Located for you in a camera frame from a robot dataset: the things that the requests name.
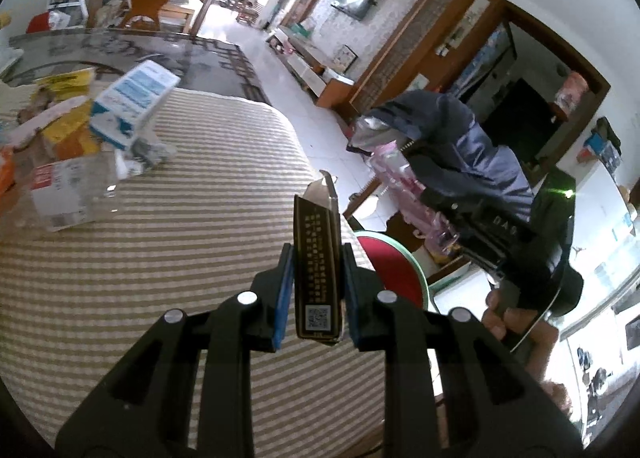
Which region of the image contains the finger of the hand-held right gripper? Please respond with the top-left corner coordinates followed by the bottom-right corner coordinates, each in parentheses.
top-left (422, 188), bottom-right (531, 273)

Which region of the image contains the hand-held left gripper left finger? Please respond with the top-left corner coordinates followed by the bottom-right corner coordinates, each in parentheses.
top-left (55, 243), bottom-right (296, 458)

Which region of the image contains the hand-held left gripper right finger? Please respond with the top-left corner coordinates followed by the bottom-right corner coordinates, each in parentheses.
top-left (342, 244), bottom-right (586, 458)

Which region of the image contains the dark cigarette box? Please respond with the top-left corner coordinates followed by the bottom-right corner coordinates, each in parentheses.
top-left (292, 170), bottom-right (347, 346)

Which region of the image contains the person's right hand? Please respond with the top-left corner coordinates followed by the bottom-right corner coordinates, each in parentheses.
top-left (482, 288), bottom-right (561, 381)

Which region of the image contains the red stool with green rim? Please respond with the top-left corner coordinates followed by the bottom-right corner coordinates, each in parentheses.
top-left (355, 232), bottom-right (431, 311)

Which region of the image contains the blue jacket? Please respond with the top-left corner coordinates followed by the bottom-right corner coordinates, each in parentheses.
top-left (357, 90), bottom-right (536, 223)

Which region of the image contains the striped beige table cloth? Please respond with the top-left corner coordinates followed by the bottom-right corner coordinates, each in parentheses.
top-left (0, 88), bottom-right (436, 454)

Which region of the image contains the orange jar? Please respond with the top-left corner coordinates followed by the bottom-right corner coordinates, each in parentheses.
top-left (555, 70), bottom-right (588, 121)

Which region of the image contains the wooden partition screen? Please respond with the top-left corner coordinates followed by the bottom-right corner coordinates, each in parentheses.
top-left (350, 0), bottom-right (506, 123)

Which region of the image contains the crumpled grey wrapper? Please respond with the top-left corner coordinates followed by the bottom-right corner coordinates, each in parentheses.
top-left (125, 135), bottom-right (178, 171)

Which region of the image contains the white low cabinet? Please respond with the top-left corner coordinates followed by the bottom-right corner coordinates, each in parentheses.
top-left (267, 28), bottom-right (356, 108)

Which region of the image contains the blue and white carton box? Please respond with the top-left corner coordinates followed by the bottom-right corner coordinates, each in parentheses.
top-left (89, 60), bottom-right (181, 151)

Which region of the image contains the orange snack packet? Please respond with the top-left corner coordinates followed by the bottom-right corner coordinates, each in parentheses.
top-left (42, 108), bottom-right (103, 159)

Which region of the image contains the white and pink wrapper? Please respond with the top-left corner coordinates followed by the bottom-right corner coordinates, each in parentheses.
top-left (5, 95), bottom-right (93, 146)

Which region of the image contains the red cloth item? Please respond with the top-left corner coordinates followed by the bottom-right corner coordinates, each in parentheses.
top-left (27, 12), bottom-right (71, 33)

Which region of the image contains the small picture frame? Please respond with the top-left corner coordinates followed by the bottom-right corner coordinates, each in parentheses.
top-left (334, 45), bottom-right (358, 72)

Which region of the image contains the wall-mounted television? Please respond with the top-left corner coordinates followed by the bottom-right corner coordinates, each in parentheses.
top-left (334, 0), bottom-right (376, 21)

